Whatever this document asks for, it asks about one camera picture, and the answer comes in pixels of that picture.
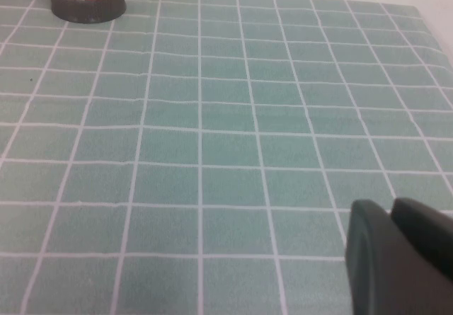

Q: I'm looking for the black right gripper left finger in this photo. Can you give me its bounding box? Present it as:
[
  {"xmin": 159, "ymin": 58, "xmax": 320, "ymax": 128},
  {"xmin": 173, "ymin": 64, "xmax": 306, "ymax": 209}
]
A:
[{"xmin": 345, "ymin": 199, "xmax": 453, "ymax": 315}]

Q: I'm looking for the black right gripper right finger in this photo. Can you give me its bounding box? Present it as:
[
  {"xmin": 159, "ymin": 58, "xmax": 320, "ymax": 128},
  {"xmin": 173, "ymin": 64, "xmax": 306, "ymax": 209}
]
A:
[{"xmin": 390, "ymin": 197, "xmax": 453, "ymax": 276}]

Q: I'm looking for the green grid tablecloth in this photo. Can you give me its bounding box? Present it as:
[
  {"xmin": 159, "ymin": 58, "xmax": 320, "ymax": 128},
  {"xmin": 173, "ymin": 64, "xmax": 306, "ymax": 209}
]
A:
[{"xmin": 0, "ymin": 0, "xmax": 453, "ymax": 315}]

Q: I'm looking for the black mesh pen holder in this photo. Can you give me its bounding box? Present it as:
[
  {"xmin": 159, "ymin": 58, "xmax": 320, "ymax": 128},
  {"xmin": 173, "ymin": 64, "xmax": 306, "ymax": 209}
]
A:
[{"xmin": 47, "ymin": 0, "xmax": 127, "ymax": 25}]

